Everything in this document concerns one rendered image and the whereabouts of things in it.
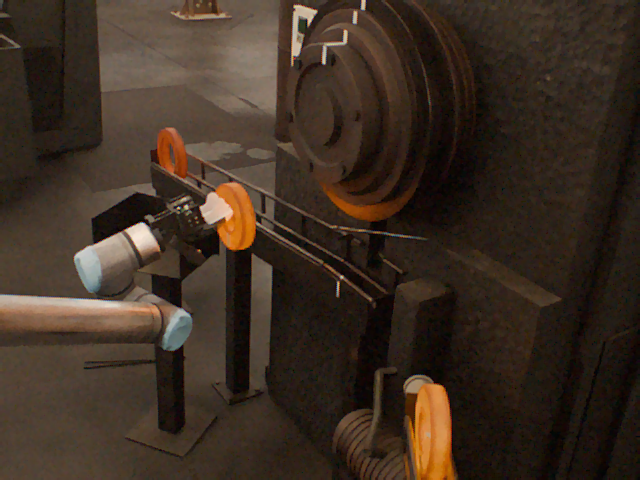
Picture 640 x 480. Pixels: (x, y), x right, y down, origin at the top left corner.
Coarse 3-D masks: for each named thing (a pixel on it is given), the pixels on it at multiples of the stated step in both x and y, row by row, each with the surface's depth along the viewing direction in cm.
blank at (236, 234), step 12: (216, 192) 174; (228, 192) 168; (240, 192) 167; (240, 204) 165; (252, 204) 167; (240, 216) 166; (252, 216) 166; (228, 228) 174; (240, 228) 167; (252, 228) 167; (228, 240) 173; (240, 240) 168; (252, 240) 169
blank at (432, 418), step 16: (432, 384) 128; (432, 400) 122; (416, 416) 133; (432, 416) 120; (448, 416) 120; (416, 432) 132; (432, 432) 119; (448, 432) 119; (416, 448) 132; (432, 448) 119; (448, 448) 119; (432, 464) 120; (448, 464) 120
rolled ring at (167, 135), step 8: (168, 128) 253; (160, 136) 257; (168, 136) 251; (176, 136) 250; (160, 144) 259; (168, 144) 260; (176, 144) 248; (160, 152) 261; (168, 152) 262; (176, 152) 248; (184, 152) 249; (160, 160) 262; (168, 160) 262; (176, 160) 250; (184, 160) 249; (168, 168) 260; (176, 168) 251; (184, 168) 251; (184, 176) 254
